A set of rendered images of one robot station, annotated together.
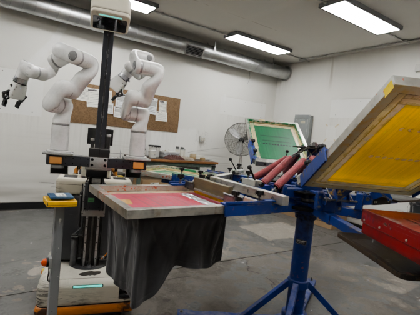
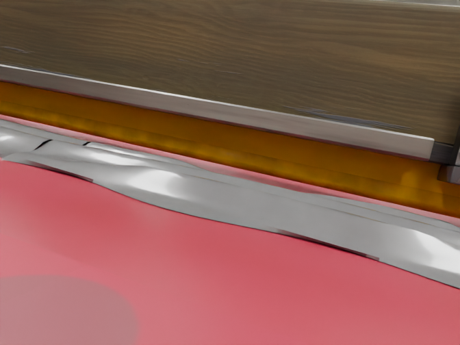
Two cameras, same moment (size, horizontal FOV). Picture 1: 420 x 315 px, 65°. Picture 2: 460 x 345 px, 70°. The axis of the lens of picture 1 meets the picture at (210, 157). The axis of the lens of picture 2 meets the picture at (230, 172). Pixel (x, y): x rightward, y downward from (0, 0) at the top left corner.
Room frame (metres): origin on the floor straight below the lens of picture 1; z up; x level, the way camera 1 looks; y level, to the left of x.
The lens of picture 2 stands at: (1.68, 0.07, 0.98)
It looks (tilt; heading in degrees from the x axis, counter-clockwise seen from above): 6 degrees down; 320
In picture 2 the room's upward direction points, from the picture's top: 11 degrees clockwise
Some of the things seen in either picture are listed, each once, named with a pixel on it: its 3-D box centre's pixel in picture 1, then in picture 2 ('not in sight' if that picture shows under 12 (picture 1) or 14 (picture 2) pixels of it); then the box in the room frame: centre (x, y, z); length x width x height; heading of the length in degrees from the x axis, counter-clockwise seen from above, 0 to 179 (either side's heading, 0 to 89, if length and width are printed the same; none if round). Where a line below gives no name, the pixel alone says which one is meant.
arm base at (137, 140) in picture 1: (137, 145); not in sight; (2.07, 0.46, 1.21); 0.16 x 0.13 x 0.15; 20
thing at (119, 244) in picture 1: (121, 245); not in sight; (1.59, 0.39, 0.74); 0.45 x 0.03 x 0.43; 34
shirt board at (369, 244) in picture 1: (354, 230); not in sight; (1.69, -0.78, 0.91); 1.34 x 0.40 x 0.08; 4
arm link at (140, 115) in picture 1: (138, 119); not in sight; (2.05, 0.46, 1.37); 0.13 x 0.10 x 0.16; 122
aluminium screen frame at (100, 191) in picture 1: (178, 197); not in sight; (1.76, 0.14, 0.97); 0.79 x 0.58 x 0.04; 124
